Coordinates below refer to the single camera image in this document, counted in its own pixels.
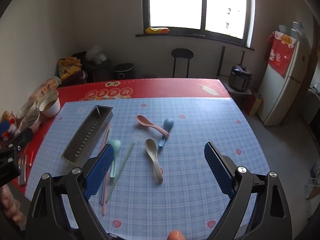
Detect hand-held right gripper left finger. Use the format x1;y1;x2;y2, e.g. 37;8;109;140
25;142;115;240

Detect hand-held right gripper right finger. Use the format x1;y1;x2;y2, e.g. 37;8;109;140
204;141;293;240

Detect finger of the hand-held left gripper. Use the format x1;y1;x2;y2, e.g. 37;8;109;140
7;129;34;153
0;146;22;182

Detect green chopstick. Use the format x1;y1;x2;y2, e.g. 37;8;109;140
106;141;135;202
103;129;110;151

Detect green spoon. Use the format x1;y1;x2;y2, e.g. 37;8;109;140
110;140;122;178

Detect metal utensil tray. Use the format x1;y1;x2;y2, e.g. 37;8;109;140
61;105;114;166

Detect beige spoon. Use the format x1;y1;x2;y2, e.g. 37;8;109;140
145;138;164;183

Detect blue spoon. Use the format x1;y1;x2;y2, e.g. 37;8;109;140
158;118;175;147

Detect pink spoon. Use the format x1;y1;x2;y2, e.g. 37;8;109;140
136;115;170;138

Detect person's left hand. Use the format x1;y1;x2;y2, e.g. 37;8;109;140
0;187;23;223

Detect plastic-wrapped bowl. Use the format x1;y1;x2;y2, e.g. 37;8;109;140
16;105;42;133

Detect small tan figurine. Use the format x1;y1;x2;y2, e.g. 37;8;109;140
1;110;16;126

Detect white bowl with soup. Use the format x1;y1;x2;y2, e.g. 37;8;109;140
39;95;61;118

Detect blue plaid mat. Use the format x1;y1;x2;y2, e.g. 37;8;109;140
25;97;269;238

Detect orange snack packet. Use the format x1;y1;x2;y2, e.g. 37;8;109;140
30;78;62;101

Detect red box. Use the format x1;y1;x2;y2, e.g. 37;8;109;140
244;94;263;117

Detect maroon clothes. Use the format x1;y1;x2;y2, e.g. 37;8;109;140
61;70;88;84

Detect yellow clothes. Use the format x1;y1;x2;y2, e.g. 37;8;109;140
58;56;83;79

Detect dark pressure cooker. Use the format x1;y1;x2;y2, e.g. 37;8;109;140
229;65;253;93

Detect red printed tablecloth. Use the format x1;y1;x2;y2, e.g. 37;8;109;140
11;78;230;205

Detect black trash bin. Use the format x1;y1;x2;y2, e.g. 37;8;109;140
113;63;135;80

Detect white fridge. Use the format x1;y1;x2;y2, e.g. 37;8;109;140
257;30;310;127

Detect black metal rack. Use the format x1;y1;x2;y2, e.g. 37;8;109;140
216;46;247;78

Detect clear plastic bag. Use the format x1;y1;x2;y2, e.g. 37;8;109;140
86;45;108;64

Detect black stool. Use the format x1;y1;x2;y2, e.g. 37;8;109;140
171;48;194;78

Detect red printed cloth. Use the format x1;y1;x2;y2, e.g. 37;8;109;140
266;31;299;78

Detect dark window sill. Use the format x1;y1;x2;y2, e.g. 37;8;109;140
136;32;255;51

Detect yellow packet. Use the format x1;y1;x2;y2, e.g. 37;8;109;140
145;27;170;34

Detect window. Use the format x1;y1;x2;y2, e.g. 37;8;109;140
141;0;257;48

